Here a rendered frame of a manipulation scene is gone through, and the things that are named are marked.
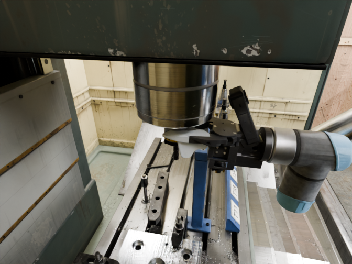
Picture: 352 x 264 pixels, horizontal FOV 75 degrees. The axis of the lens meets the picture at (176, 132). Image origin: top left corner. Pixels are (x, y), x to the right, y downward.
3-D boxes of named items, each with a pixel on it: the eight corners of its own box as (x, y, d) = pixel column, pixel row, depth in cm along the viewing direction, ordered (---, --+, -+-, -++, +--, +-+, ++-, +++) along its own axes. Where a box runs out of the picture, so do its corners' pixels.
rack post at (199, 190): (211, 221, 84) (218, 154, 70) (210, 233, 80) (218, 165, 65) (184, 217, 86) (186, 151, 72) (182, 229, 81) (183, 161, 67)
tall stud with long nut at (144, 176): (150, 197, 95) (148, 173, 88) (148, 202, 92) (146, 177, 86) (143, 197, 95) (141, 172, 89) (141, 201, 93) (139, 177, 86)
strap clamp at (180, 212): (187, 230, 81) (188, 199, 74) (180, 267, 70) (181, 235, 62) (177, 229, 81) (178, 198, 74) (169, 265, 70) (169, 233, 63)
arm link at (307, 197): (303, 187, 60) (319, 152, 54) (312, 221, 50) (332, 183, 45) (272, 179, 61) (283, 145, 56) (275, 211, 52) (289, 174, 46)
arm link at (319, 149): (344, 183, 45) (365, 147, 41) (287, 176, 46) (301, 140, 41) (326, 159, 52) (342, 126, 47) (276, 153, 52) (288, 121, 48)
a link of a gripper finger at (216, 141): (189, 147, 42) (235, 146, 44) (190, 140, 42) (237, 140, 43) (186, 134, 46) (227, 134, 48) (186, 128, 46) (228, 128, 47)
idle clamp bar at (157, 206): (170, 183, 102) (169, 171, 99) (160, 233, 80) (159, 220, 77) (158, 182, 103) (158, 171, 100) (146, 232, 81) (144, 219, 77)
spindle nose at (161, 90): (141, 97, 53) (136, 41, 47) (210, 97, 53) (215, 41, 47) (128, 130, 39) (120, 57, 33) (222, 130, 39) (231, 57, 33)
